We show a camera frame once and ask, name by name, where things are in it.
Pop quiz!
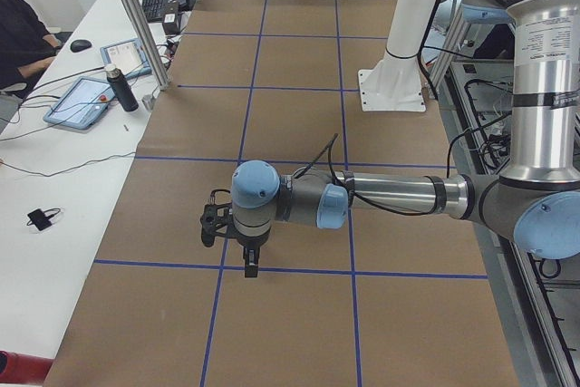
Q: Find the blue teach pendant tablet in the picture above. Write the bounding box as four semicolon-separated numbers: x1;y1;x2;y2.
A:
43;77;114;131

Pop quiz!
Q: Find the person in black shirt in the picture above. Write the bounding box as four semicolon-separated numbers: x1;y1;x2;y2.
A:
1;0;62;99

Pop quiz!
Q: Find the black water bottle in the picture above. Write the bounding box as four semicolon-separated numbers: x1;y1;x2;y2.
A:
104;63;139;112

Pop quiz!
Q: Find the brown paper table cover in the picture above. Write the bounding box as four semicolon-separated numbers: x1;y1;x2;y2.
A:
46;0;518;386

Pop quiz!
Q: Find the blue framed tablet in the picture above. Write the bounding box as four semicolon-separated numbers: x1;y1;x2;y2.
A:
100;38;151;80

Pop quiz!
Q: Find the aluminium frame rack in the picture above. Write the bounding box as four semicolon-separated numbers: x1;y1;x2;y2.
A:
435;0;579;386

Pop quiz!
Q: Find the black cable on desk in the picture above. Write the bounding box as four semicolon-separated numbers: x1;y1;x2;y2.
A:
0;150;137;178

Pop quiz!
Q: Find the red object at corner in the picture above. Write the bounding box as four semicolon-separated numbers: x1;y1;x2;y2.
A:
1;351;53;386

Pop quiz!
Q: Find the black keyboard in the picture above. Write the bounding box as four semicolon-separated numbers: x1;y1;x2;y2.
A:
141;0;167;23

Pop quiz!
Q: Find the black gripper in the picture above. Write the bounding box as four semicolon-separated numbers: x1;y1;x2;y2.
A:
243;247;260;278

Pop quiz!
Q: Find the aluminium frame post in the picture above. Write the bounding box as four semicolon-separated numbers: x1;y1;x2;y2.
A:
121;0;169;91

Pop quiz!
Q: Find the black computer mouse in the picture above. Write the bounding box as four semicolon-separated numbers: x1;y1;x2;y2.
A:
70;39;92;53

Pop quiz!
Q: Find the black power adapter box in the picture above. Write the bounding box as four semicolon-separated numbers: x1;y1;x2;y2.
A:
162;12;181;35

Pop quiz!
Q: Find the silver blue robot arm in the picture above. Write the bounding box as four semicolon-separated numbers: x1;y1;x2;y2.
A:
227;0;579;277

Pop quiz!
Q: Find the small black device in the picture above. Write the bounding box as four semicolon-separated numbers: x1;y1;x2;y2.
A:
26;208;61;231

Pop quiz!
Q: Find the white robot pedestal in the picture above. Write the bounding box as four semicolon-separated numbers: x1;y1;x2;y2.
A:
358;0;440;112

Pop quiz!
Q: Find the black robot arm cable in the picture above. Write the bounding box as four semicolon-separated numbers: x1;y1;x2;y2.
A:
289;132;459;216

